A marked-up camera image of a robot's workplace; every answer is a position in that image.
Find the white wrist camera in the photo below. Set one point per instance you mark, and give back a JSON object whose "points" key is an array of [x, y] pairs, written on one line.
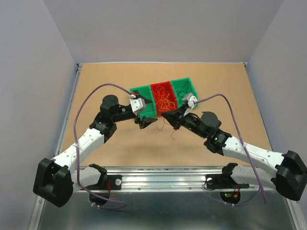
{"points": [[137, 105], [189, 102]]}

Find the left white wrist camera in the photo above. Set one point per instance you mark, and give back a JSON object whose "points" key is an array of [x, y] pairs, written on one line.
{"points": [[137, 105]]}

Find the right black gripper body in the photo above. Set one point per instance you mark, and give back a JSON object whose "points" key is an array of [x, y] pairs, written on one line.
{"points": [[191, 122]]}

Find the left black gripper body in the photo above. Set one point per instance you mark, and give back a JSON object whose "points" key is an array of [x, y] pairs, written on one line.
{"points": [[123, 115]]}

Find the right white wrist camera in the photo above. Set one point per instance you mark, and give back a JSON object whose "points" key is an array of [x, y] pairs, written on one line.
{"points": [[189, 102]]}

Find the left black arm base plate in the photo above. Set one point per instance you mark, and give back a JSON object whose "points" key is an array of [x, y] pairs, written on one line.
{"points": [[112, 182]]}

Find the red plastic bin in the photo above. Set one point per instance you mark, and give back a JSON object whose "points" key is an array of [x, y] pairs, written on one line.
{"points": [[164, 97]]}

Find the green plastic bin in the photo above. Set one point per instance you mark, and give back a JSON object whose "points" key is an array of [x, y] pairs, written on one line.
{"points": [[181, 87], [146, 91]]}

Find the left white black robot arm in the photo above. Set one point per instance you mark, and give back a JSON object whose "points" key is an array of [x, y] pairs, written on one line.
{"points": [[58, 178]]}

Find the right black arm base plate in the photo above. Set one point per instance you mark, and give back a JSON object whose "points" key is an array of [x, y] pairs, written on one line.
{"points": [[221, 181]]}

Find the aluminium mounting rail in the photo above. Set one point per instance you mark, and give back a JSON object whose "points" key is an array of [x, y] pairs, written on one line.
{"points": [[174, 179]]}

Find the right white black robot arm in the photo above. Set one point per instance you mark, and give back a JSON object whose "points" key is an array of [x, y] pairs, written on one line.
{"points": [[284, 172]]}

